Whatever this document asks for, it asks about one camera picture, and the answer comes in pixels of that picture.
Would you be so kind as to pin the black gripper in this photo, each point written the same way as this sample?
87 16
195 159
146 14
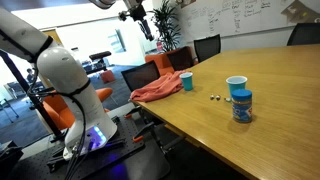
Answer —
137 12

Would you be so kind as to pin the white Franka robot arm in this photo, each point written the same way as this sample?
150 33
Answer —
66 73

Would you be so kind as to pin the blue plastic jar lid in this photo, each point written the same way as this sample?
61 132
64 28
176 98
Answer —
241 94

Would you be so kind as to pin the peanut butter jar blue label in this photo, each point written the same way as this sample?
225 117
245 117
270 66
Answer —
242 111

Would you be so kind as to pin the green potted plant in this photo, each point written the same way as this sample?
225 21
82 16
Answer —
166 26

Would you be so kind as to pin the orange sofa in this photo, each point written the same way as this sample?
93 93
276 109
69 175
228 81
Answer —
160 61

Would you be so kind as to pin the black mesh office chair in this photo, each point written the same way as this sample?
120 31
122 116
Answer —
207 46
305 33
140 76

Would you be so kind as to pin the black exercise bench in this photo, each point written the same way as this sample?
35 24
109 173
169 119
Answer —
98 56

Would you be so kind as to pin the orange cloth towel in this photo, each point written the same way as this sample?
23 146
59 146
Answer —
156 88

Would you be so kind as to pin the orange ottoman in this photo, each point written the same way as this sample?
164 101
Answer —
107 76

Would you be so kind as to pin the teal plastic cup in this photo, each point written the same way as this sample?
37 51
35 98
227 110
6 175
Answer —
236 85
187 81

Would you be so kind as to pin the foil wrapped candy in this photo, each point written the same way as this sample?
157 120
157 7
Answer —
212 97
228 99
218 97

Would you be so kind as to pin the whiteboard with writing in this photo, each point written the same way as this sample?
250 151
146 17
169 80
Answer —
240 15

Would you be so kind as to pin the orange lounge chair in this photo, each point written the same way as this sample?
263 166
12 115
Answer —
60 111

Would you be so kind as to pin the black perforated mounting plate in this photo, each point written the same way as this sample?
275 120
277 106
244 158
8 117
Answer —
126 156

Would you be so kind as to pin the black stand pole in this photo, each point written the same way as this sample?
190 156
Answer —
23 83

